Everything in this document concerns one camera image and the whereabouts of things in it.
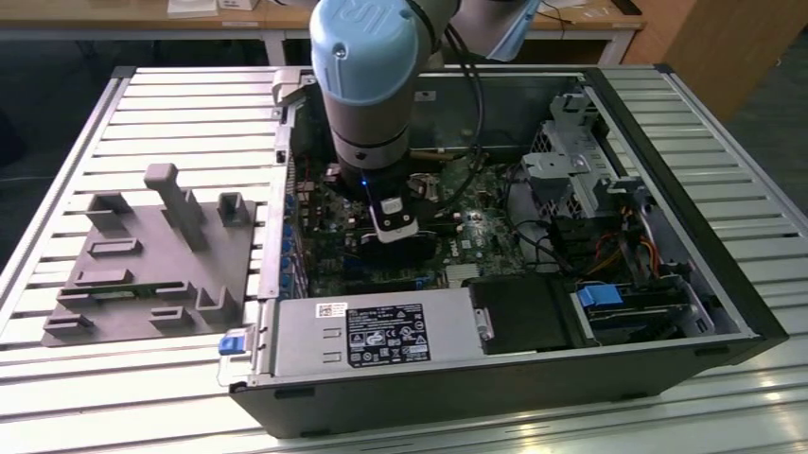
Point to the blue case latch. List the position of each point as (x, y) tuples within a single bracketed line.
[(230, 344)]

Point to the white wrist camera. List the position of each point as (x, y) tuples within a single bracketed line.
[(394, 220)]

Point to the grey power supply unit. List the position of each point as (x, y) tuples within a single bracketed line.
[(303, 340)]

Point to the white box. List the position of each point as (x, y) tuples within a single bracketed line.
[(190, 7), (238, 4)]

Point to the grey parts rack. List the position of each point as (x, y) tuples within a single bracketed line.
[(158, 265)]

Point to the hard disk in blue carrier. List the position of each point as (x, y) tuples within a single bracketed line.
[(600, 295)]

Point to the CPU socket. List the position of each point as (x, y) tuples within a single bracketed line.
[(426, 186)]

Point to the wooden cabinet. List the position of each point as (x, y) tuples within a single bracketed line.
[(725, 47)]

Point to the black graphics card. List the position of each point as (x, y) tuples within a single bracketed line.
[(410, 253)]

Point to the black open PC case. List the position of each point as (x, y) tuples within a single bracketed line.
[(442, 406)]

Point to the silver chipset heatsink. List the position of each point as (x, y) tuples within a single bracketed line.
[(462, 274)]

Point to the black drive bay box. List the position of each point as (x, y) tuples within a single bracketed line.
[(524, 312)]

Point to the green motherboard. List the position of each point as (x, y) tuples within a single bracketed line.
[(486, 236)]

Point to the grey metal drive cage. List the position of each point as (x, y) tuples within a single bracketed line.
[(561, 165)]

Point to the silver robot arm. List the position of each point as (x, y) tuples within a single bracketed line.
[(366, 71)]

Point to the wooden desk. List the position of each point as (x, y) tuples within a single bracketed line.
[(190, 21)]

